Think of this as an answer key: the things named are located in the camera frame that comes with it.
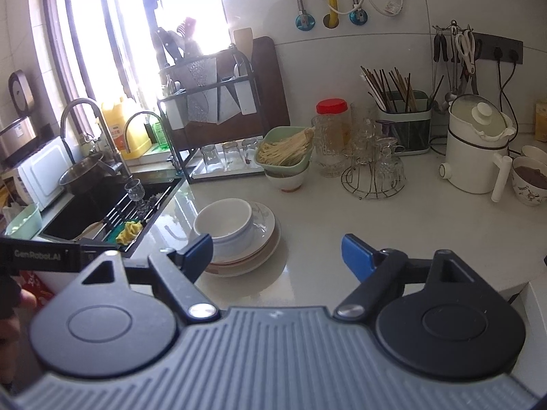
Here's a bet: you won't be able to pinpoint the wine glass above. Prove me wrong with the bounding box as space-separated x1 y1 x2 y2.
124 179 146 204

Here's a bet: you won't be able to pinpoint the yellow cloth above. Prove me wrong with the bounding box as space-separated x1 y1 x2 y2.
116 219 144 244

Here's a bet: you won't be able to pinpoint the floral bowl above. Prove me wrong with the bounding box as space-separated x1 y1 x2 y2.
511 156 547 207

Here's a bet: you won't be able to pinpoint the window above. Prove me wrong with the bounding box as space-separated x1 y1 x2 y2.
43 0 234 114

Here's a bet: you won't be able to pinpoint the tall steel faucet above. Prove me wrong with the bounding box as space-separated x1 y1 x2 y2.
60 98 134 181

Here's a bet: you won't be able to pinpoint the green chopstick holder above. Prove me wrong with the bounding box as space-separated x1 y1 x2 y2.
375 89 431 155

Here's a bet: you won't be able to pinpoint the yellow packet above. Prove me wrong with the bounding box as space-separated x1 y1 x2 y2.
534 100 547 142

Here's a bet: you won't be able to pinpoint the white microwave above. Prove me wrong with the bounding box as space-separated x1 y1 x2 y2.
16 136 83 211

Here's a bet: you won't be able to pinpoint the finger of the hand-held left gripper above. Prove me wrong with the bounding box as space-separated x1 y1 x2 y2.
79 244 112 271

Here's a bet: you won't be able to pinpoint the white footed bowl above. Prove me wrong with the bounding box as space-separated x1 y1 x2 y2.
267 167 311 192

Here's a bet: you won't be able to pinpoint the steel rice cooker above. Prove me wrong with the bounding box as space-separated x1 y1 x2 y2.
0 115 38 168

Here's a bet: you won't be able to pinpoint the red printed packet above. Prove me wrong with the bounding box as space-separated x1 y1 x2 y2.
21 271 57 300

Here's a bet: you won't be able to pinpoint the white drip tray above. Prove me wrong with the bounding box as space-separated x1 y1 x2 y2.
190 154 266 180

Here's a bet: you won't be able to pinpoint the black power outlet strip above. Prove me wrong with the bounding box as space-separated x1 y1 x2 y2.
472 31 524 65

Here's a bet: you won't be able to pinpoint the white electric pot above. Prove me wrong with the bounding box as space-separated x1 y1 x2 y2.
439 94 516 204

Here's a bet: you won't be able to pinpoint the person's left hand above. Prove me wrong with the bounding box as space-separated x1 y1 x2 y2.
0 289 38 389

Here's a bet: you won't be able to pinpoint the green detergent bottle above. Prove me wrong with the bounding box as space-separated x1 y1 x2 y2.
151 121 172 147

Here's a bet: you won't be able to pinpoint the rose print plate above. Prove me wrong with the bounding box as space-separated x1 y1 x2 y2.
204 231 283 278

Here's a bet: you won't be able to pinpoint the black power cable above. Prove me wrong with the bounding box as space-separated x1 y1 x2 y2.
495 57 521 136

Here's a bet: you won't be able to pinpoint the steel pot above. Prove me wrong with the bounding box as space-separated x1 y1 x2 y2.
58 154 108 195

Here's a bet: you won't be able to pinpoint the wooden spatula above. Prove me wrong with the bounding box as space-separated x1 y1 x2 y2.
232 27 254 59

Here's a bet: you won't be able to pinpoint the brown oval wall fixture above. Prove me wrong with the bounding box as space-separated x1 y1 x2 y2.
9 70 36 112

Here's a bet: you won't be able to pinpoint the wooden cutting board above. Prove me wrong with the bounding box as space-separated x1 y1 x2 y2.
170 36 292 147

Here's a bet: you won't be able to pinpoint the wire cup rack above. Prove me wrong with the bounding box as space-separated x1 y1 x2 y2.
341 120 406 200

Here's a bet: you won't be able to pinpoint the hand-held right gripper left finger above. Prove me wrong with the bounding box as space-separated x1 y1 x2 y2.
82 234 219 323

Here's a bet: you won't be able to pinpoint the black handled tool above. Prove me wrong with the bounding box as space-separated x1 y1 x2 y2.
432 32 450 63

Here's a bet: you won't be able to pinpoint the black sink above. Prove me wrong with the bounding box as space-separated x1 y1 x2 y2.
40 171 185 254

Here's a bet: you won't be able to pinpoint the curved steel faucet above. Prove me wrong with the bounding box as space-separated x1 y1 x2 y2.
124 111 181 167

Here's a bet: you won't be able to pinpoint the clear drinking glass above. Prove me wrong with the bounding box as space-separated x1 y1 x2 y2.
241 137 259 164
222 141 240 168
200 144 219 171

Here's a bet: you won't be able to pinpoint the bundle of chopsticks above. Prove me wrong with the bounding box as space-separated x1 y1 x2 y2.
360 66 418 112

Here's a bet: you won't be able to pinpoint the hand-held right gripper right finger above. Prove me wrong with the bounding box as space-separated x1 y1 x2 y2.
333 234 473 321

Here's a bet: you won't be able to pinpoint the grey patterned board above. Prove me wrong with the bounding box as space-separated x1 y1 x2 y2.
184 57 241 125

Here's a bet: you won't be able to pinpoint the clear glass cup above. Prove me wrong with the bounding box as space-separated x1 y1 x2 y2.
374 137 406 189
352 117 379 165

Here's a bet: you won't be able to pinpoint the small white bowl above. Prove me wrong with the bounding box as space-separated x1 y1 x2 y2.
520 145 547 164

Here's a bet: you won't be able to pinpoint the green square bowl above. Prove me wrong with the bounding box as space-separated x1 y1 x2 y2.
255 126 316 168
262 160 311 180

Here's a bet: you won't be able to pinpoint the yellow oil bottle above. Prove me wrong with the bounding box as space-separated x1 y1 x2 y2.
101 98 153 160

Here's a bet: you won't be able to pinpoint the white ceramic bowl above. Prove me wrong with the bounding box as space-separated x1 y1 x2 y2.
194 199 254 241

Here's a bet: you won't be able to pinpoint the clear glass mug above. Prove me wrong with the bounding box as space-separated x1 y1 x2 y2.
311 115 343 178

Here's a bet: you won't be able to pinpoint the metal hook rail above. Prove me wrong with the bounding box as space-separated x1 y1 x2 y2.
431 19 476 36

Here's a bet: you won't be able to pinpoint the black dish rack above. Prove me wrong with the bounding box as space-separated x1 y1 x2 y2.
156 50 266 181

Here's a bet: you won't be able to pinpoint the red lid plastic jar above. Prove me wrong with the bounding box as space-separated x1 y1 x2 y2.
316 98 352 154

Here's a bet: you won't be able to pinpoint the dried noodles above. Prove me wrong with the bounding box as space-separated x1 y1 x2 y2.
258 128 316 166

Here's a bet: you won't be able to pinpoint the black roll-up drying rack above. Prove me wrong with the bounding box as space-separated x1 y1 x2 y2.
100 187 172 245

